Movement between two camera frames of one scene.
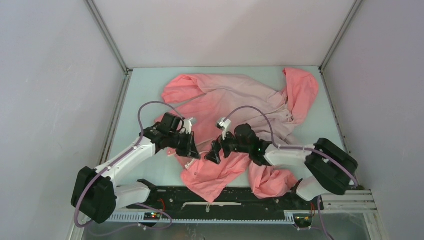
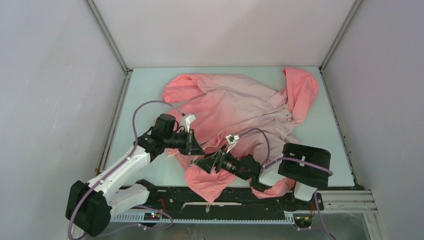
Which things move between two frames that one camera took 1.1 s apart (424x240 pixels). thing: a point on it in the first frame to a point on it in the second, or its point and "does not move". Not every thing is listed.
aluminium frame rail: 350,202 does not move
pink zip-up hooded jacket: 197,104 does not move
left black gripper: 190,149 does not move
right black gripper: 213,155 to 216,160
